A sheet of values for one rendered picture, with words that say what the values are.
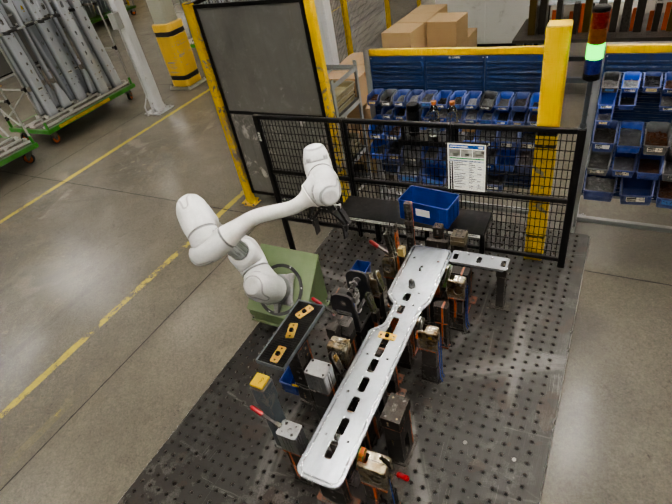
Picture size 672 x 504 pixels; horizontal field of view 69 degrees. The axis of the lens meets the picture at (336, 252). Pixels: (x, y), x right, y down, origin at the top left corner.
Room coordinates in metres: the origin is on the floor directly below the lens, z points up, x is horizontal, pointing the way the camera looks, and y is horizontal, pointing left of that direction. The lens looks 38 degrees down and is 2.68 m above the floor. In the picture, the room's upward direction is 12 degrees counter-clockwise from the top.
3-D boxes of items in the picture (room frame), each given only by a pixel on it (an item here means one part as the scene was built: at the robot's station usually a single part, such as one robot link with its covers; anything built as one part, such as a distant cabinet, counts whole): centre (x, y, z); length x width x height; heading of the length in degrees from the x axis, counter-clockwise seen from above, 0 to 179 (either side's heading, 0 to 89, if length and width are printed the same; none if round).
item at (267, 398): (1.25, 0.40, 0.92); 0.08 x 0.08 x 0.44; 57
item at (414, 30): (6.32, -1.75, 0.52); 1.20 x 0.80 x 1.05; 142
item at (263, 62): (4.26, 0.28, 1.00); 1.34 x 0.14 x 2.00; 55
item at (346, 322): (1.55, 0.03, 0.89); 0.13 x 0.11 x 0.38; 57
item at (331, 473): (1.45, -0.14, 1.00); 1.38 x 0.22 x 0.02; 147
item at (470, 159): (2.27, -0.79, 1.30); 0.23 x 0.02 x 0.31; 57
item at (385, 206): (2.33, -0.48, 1.02); 0.90 x 0.22 x 0.03; 57
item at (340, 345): (1.42, 0.07, 0.89); 0.13 x 0.11 x 0.38; 57
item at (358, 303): (1.67, -0.03, 0.94); 0.18 x 0.13 x 0.49; 147
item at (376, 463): (0.88, 0.02, 0.88); 0.15 x 0.11 x 0.36; 57
